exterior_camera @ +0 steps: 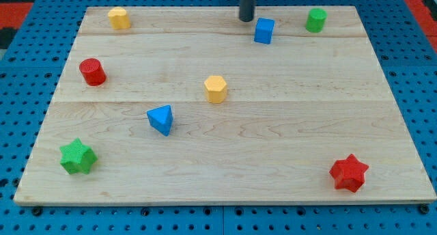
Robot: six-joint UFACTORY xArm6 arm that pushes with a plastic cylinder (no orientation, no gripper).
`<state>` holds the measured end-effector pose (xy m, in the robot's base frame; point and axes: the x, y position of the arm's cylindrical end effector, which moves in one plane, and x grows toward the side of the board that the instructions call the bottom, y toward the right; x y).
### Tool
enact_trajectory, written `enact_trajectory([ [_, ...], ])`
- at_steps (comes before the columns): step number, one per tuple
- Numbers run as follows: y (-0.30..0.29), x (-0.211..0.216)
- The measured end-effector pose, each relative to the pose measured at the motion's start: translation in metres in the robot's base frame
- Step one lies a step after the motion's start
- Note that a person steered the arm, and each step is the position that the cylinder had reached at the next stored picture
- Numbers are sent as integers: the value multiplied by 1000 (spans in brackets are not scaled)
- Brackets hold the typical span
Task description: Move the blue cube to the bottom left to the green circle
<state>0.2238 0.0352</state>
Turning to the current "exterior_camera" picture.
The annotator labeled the blue cube block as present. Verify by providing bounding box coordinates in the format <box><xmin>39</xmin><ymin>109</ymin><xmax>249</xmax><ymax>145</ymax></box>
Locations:
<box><xmin>254</xmin><ymin>18</ymin><xmax>275</xmax><ymax>44</ymax></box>

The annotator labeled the yellow hexagon block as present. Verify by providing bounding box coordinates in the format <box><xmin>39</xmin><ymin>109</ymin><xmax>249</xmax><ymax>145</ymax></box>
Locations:
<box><xmin>203</xmin><ymin>76</ymin><xmax>227</xmax><ymax>104</ymax></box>

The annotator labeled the blue triangle block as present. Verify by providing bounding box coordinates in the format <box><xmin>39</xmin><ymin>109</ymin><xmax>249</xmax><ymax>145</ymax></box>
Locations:
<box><xmin>146</xmin><ymin>105</ymin><xmax>173</xmax><ymax>137</ymax></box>

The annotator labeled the light wooden board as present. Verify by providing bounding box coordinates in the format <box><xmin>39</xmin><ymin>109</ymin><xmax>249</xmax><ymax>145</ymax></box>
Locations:
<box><xmin>14</xmin><ymin>6</ymin><xmax>436</xmax><ymax>206</ymax></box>

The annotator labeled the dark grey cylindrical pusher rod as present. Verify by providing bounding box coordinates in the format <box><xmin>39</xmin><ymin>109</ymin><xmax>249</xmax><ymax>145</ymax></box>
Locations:
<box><xmin>238</xmin><ymin>0</ymin><xmax>256</xmax><ymax>22</ymax></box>

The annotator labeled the red cylinder block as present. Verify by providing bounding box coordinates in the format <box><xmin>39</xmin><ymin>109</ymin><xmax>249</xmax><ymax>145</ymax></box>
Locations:
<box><xmin>79</xmin><ymin>58</ymin><xmax>107</xmax><ymax>86</ymax></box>

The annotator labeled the green cylinder block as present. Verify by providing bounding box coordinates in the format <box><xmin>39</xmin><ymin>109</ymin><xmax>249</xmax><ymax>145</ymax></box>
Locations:
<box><xmin>305</xmin><ymin>8</ymin><xmax>328</xmax><ymax>33</ymax></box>

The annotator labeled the yellow heart block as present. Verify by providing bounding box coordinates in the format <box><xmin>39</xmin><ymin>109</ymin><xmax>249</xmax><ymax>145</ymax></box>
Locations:
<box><xmin>107</xmin><ymin>6</ymin><xmax>131</xmax><ymax>30</ymax></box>

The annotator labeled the red star block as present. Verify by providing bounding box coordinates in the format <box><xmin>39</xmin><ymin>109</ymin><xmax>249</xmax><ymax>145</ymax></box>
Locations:
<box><xmin>329</xmin><ymin>154</ymin><xmax>369</xmax><ymax>193</ymax></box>

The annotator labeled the green star block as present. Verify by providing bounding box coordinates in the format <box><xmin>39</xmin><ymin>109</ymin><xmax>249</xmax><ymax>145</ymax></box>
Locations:
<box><xmin>59</xmin><ymin>138</ymin><xmax>98</xmax><ymax>174</ymax></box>

